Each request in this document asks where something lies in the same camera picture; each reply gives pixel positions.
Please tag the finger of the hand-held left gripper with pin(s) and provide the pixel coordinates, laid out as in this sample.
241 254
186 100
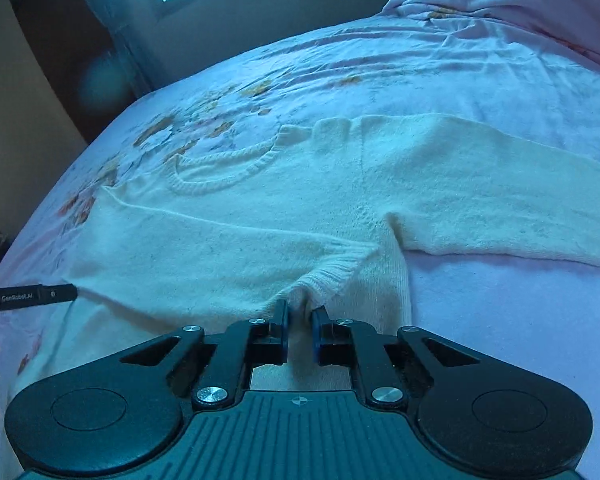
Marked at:
60 292

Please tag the white knitted sweater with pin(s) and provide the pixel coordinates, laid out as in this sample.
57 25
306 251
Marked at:
290 200

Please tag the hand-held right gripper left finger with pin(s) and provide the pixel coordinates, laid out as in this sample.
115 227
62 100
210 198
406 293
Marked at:
284 327

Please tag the dark brown wardrobe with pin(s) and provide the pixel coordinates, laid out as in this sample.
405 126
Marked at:
60 50

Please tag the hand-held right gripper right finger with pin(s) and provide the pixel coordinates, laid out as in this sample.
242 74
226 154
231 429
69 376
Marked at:
317 332

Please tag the floral pink bed sheet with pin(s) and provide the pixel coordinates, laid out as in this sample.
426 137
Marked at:
380 70

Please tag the grey curtain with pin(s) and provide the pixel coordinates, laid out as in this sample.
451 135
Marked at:
115 15

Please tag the pink duvet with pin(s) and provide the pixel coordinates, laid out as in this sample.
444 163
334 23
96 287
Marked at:
510 0

